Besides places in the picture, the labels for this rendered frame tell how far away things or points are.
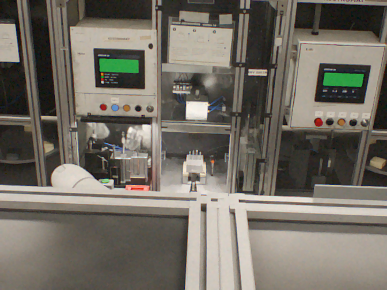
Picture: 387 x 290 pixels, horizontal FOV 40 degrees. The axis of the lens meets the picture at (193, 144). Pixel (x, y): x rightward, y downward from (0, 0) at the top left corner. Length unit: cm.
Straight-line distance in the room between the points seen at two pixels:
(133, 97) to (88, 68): 27
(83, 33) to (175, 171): 103
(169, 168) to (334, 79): 114
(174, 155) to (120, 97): 76
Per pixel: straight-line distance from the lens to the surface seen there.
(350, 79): 275
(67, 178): 209
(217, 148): 333
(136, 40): 264
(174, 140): 331
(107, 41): 266
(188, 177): 313
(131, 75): 267
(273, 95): 274
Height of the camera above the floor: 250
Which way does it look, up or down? 27 degrees down
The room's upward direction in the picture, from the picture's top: 2 degrees clockwise
